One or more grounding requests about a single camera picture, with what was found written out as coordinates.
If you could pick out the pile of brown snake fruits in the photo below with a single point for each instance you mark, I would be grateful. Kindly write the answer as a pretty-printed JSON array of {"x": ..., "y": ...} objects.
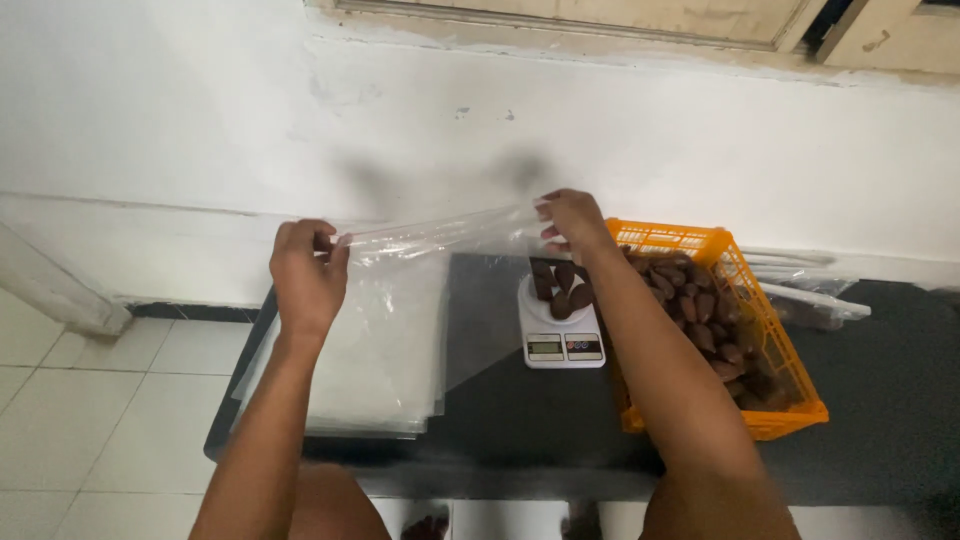
[{"x": 705, "y": 315}]

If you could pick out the stack of clear plastic bags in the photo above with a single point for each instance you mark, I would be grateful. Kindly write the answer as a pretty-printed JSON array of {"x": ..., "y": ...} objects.
[{"x": 375, "y": 375}]

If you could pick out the bundle of clear plastic wrappers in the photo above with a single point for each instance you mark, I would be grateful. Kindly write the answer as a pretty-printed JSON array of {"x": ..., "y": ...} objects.
[{"x": 810, "y": 300}]

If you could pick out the person's leg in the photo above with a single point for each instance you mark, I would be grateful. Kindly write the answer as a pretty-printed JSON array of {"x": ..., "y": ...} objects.
[
  {"x": 712, "y": 514},
  {"x": 334, "y": 502}
]

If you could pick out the person's right leg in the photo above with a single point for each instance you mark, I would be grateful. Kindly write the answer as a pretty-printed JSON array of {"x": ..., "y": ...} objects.
[{"x": 712, "y": 514}]

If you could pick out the person's left hand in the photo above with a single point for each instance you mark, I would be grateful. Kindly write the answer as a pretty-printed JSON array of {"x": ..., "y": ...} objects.
[{"x": 306, "y": 281}]

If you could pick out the beige wooden window frame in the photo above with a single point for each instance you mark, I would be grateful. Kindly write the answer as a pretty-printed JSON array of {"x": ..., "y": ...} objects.
[{"x": 600, "y": 22}]

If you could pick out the white digital kitchen scale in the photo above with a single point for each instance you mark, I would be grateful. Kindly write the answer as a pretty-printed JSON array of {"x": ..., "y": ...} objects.
[{"x": 561, "y": 341}]

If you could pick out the person's left leg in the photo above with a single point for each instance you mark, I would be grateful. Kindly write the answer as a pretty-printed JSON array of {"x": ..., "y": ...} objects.
[{"x": 334, "y": 502}]

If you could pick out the person's right foot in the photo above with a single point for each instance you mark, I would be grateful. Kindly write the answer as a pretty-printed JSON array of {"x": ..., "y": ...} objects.
[{"x": 581, "y": 521}]

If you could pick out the person's right hand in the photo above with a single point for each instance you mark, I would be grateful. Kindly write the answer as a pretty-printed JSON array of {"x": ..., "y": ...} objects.
[{"x": 579, "y": 219}]

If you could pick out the person's left foot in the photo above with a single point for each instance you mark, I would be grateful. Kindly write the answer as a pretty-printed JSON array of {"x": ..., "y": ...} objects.
[{"x": 426, "y": 526}]

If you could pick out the person's right fingers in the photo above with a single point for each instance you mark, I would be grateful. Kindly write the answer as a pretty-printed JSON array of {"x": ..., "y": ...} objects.
[{"x": 553, "y": 199}]

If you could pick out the clear plastic bag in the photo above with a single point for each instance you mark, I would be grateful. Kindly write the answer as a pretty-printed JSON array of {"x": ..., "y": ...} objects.
[{"x": 450, "y": 240}]

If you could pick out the orange plastic crate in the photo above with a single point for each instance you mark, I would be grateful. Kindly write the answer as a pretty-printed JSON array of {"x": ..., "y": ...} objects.
[{"x": 780, "y": 360}]

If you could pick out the person's foot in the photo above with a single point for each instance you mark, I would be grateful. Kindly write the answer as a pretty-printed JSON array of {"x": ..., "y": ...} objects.
[
  {"x": 581, "y": 521},
  {"x": 426, "y": 526}
]

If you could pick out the brown snake fruit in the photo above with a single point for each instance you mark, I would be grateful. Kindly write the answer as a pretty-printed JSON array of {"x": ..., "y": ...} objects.
[
  {"x": 582, "y": 297},
  {"x": 565, "y": 275},
  {"x": 541, "y": 268},
  {"x": 542, "y": 289},
  {"x": 560, "y": 306}
]

